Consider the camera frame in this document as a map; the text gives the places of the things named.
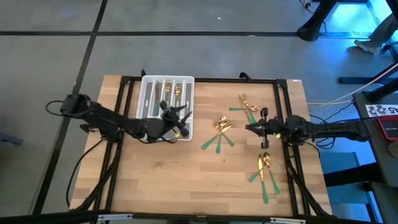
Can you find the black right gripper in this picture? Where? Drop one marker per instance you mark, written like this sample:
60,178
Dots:
276,128

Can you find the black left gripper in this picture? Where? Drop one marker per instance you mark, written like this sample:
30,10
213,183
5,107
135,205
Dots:
155,129

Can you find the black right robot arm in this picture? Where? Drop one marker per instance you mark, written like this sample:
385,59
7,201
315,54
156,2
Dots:
335,130

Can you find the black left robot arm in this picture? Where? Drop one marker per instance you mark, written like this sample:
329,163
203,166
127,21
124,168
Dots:
102,116

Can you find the white cutlery tray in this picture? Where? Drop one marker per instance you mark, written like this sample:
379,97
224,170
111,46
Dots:
183,78

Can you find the black clamp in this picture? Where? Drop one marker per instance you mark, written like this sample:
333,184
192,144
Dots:
143,73
245,75

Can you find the white sticker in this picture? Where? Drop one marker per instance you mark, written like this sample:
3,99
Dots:
296,80

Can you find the black bar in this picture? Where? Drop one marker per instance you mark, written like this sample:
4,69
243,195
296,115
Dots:
351,175

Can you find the black stand leg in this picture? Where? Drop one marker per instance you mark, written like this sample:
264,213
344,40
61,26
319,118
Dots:
357,80

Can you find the black stand base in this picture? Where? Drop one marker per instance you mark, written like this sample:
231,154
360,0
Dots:
311,31

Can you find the dark grey side table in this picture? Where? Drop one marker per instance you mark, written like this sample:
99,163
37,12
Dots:
373,149

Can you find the white printed label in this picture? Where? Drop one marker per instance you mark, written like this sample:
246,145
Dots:
381,110

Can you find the red framed tablet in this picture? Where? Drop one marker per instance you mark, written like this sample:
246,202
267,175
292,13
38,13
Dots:
390,127

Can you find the person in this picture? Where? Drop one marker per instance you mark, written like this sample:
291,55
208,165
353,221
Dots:
368,46

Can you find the black crossbar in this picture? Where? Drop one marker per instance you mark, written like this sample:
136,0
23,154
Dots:
46,216

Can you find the grey furniture foot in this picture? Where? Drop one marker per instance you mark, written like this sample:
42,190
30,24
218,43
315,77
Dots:
11,139

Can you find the silver bracket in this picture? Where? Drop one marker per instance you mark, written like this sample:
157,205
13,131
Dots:
287,220
115,216

